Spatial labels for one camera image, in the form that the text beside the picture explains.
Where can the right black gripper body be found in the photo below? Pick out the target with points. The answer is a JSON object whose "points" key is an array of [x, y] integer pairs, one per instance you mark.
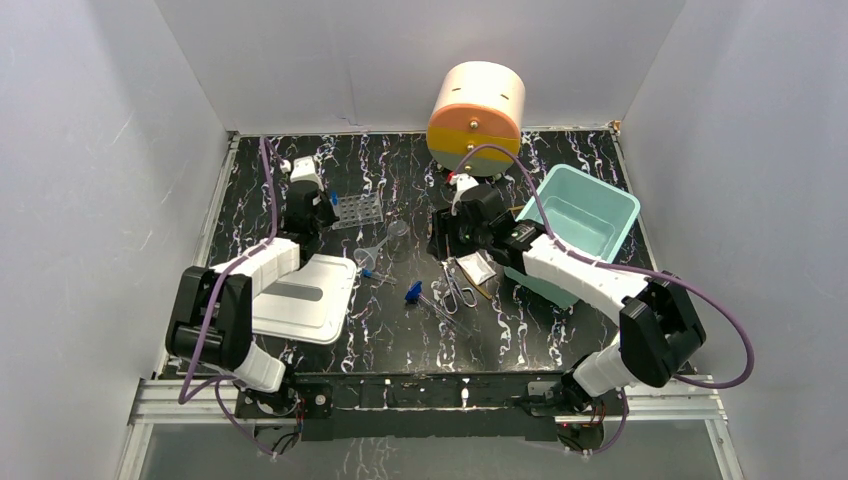
{"points": [[444, 231]]}

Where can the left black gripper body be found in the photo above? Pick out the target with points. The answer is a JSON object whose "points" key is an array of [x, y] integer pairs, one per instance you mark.
{"points": [[319, 212]]}

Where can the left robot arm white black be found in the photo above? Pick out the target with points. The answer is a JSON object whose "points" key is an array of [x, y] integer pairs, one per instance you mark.
{"points": [[212, 317]]}

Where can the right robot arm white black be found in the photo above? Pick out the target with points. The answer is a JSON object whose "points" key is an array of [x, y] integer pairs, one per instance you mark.
{"points": [[658, 327]]}

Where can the small white sachet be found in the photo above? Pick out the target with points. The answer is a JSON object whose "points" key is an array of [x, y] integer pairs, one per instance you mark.
{"points": [[476, 267]]}

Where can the test tube brush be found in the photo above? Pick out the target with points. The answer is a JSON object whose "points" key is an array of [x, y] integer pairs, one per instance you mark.
{"points": [[454, 289]]}

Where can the clear test tube rack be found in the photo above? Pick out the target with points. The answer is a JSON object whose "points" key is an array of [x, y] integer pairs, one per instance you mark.
{"points": [[358, 210]]}

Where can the yellow rubber tubing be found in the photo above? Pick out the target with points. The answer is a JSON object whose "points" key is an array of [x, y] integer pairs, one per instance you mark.
{"points": [[483, 292]]}

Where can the small clear beaker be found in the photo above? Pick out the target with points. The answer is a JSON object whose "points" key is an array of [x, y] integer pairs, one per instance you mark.
{"points": [[397, 232]]}

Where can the metal scissors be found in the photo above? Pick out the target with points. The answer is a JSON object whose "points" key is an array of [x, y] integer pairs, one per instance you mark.
{"points": [[468, 299]]}

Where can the clear plastic funnel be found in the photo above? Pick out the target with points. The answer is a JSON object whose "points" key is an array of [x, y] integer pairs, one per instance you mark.
{"points": [[368, 257]]}

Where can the blue plastic clamp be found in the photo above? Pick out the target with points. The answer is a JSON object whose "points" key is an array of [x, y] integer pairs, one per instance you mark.
{"points": [[413, 294]]}

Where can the glass tube blue tip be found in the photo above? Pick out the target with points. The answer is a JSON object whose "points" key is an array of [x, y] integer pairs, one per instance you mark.
{"points": [[446, 317]]}

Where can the white bin lid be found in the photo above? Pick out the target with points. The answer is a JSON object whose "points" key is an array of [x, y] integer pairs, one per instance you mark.
{"points": [[309, 305]]}

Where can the teal plastic bin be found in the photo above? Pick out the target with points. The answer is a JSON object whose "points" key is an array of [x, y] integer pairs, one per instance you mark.
{"points": [[586, 212]]}

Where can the round pastel drawer cabinet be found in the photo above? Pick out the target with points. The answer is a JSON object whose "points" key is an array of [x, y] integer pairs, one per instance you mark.
{"points": [[479, 102]]}

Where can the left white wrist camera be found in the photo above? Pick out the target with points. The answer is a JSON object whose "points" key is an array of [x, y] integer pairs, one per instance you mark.
{"points": [[303, 169]]}

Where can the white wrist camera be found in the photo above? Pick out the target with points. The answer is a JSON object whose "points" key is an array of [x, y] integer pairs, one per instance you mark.
{"points": [[462, 182], [303, 169]]}

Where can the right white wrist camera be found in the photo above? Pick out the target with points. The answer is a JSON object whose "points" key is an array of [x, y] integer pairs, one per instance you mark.
{"points": [[462, 182]]}

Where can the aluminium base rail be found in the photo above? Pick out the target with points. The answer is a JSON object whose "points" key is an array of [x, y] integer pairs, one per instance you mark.
{"points": [[325, 407]]}

